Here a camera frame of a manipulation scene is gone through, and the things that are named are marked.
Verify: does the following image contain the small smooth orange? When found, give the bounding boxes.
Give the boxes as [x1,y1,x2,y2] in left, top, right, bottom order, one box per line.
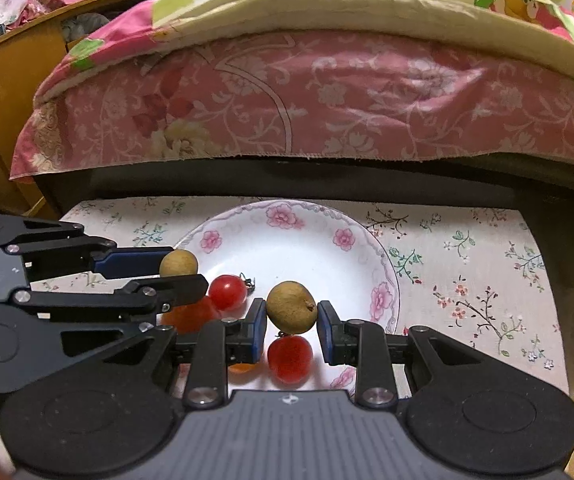
[228,363,256,375]

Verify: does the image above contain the large red tomato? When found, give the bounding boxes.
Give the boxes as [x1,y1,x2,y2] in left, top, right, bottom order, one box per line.
[160,296,221,335]

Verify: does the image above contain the longan fruit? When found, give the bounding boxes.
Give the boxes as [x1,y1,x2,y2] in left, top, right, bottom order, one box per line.
[159,249,199,278]
[266,281,317,335]

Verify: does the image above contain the cherry tomato with stem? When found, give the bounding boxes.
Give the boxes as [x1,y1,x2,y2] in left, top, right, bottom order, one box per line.
[208,274,255,312]

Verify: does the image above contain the white floral plate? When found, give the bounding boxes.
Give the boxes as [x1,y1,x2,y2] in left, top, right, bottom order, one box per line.
[163,198,401,391]

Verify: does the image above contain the floral tablecloth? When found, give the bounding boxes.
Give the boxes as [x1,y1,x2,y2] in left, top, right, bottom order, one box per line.
[0,195,573,461]

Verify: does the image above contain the pink floral bed sheet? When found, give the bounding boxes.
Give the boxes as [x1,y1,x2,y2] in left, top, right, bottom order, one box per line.
[10,2,574,180]

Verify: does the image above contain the wooden cabinet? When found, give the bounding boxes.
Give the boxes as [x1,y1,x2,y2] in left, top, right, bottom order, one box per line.
[0,0,145,214]

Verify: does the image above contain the yellow green quilt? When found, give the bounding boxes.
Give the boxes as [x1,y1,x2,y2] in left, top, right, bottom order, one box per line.
[34,0,574,104]

